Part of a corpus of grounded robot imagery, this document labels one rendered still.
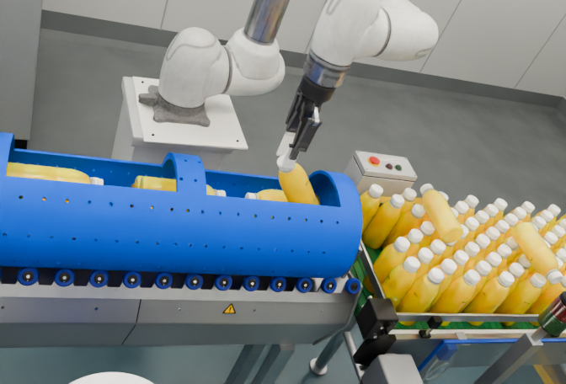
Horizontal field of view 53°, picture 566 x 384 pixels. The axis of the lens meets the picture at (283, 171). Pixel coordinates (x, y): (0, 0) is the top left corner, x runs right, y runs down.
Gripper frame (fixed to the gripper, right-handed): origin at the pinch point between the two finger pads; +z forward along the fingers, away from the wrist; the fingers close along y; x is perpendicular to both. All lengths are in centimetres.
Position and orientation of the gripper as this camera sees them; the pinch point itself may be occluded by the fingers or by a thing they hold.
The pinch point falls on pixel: (288, 151)
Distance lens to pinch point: 132.1
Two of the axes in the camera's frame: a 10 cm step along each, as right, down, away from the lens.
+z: -3.3, 7.4, 5.9
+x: 9.2, 1.2, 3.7
